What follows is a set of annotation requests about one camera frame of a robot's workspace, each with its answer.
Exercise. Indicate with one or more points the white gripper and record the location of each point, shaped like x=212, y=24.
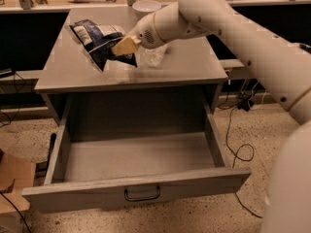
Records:
x=145, y=32

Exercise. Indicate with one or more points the blue chip bag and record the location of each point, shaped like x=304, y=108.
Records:
x=98, y=41

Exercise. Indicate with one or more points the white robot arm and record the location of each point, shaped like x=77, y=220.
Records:
x=283, y=68

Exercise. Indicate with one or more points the grey metal counter cabinet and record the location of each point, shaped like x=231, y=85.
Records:
x=70, y=70

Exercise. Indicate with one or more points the grey open drawer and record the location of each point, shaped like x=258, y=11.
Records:
x=109, y=141

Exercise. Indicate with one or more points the clear plastic water bottle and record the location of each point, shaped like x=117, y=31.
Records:
x=154, y=57

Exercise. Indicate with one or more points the white bowl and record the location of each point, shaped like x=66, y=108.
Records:
x=144, y=7

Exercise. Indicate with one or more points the cardboard box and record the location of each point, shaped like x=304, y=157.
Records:
x=15, y=175

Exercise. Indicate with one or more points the black drawer handle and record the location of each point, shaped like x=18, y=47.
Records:
x=141, y=193

